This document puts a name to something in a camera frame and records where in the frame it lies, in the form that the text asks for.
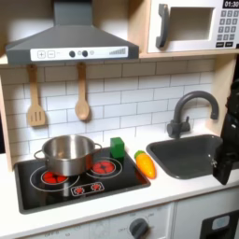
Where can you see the green block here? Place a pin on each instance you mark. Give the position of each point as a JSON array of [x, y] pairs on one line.
[[117, 147]]

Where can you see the dark grey sink basin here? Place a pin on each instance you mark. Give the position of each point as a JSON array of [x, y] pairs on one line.
[[186, 155]]

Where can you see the dark grey tap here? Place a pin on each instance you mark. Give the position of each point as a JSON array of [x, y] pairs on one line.
[[186, 115]]

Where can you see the black dishwasher panel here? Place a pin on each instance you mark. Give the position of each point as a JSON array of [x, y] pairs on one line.
[[219, 225]]

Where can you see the orange toy carrot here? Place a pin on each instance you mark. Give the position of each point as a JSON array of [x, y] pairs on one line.
[[147, 165]]

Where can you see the grey oven knob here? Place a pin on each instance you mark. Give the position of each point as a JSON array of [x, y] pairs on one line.
[[138, 228]]

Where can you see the white toy microwave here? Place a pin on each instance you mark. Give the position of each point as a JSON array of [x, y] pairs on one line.
[[193, 25]]

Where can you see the black toy stove top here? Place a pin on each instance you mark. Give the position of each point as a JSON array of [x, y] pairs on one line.
[[77, 183]]

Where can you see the wooden spoon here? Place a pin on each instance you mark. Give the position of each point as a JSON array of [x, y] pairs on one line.
[[82, 99]]

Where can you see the steel pot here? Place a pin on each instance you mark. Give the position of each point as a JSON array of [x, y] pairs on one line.
[[68, 154]]

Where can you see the grey range hood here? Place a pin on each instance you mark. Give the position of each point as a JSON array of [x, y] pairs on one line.
[[71, 40]]

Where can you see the wooden slotted spatula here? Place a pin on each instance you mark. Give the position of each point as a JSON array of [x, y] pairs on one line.
[[35, 102]]

